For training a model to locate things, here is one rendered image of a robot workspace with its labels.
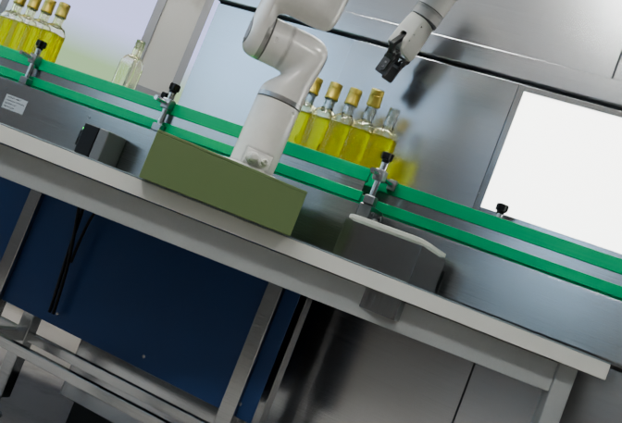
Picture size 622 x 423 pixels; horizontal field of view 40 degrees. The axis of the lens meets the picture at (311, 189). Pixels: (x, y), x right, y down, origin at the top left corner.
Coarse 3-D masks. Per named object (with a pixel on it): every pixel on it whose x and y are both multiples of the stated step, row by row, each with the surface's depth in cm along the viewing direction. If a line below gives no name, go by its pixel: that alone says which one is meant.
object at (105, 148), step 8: (88, 128) 212; (96, 128) 211; (80, 136) 212; (88, 136) 212; (96, 136) 211; (104, 136) 210; (112, 136) 211; (80, 144) 212; (88, 144) 211; (96, 144) 210; (104, 144) 210; (112, 144) 212; (120, 144) 215; (80, 152) 211; (88, 152) 211; (96, 152) 210; (104, 152) 210; (112, 152) 213; (120, 152) 216; (104, 160) 211; (112, 160) 214
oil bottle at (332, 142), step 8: (336, 120) 211; (344, 120) 211; (352, 120) 211; (328, 128) 212; (336, 128) 211; (344, 128) 210; (328, 136) 211; (336, 136) 211; (344, 136) 210; (320, 144) 212; (328, 144) 211; (336, 144) 210; (328, 152) 210; (336, 152) 210
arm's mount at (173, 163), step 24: (168, 144) 159; (192, 144) 159; (144, 168) 159; (168, 168) 159; (192, 168) 159; (216, 168) 159; (240, 168) 159; (192, 192) 159; (216, 192) 159; (240, 192) 159; (264, 192) 159; (288, 192) 160; (240, 216) 159; (264, 216) 159; (288, 216) 159
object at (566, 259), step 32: (384, 192) 202; (416, 192) 199; (416, 224) 197; (448, 224) 195; (480, 224) 192; (512, 224) 189; (512, 256) 188; (544, 256) 186; (576, 256) 183; (608, 256) 181; (608, 288) 179
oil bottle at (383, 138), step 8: (376, 128) 208; (384, 128) 207; (376, 136) 207; (384, 136) 206; (392, 136) 206; (368, 144) 207; (376, 144) 206; (384, 144) 206; (392, 144) 208; (368, 152) 207; (376, 152) 206; (392, 152) 210; (368, 160) 206; (376, 160) 206
